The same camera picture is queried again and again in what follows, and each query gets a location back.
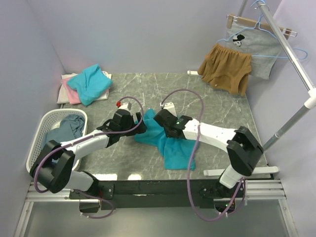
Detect wooden clip hanger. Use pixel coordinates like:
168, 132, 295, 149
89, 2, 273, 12
227, 14, 298, 39

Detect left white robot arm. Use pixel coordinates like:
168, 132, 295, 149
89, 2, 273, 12
30, 109, 147, 198

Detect folded white t shirt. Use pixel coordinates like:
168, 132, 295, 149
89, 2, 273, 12
57, 71, 112, 104

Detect metal clothes rack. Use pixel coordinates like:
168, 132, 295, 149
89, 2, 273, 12
187, 0, 316, 177

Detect grey panda cloth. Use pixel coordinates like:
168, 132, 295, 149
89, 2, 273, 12
226, 24, 282, 79

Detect folded cyan t shirt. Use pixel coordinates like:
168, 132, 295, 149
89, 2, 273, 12
67, 64, 113, 106

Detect aluminium rail frame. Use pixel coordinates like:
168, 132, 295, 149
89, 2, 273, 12
14, 180, 298, 237

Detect light blue wire hanger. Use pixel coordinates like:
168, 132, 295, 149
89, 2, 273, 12
223, 0, 308, 64

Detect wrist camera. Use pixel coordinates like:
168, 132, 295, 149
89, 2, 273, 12
116, 101, 132, 112
160, 102, 177, 116

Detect brown shorts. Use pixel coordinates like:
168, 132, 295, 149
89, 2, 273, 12
197, 43, 252, 96

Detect teal t shirt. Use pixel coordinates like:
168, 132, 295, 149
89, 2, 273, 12
134, 109, 195, 170

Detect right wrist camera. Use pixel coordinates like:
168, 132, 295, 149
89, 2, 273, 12
160, 102, 177, 116

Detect grey-blue t shirt in basket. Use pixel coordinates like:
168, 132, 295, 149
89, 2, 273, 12
41, 114, 85, 149

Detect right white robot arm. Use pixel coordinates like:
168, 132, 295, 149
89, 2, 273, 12
154, 109, 264, 197

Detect white laundry basket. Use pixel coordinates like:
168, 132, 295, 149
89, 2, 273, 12
26, 109, 88, 172

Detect folded pink t shirt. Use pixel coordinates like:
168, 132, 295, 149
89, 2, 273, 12
62, 77, 81, 105

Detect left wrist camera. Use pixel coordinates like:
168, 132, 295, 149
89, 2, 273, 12
116, 101, 132, 112

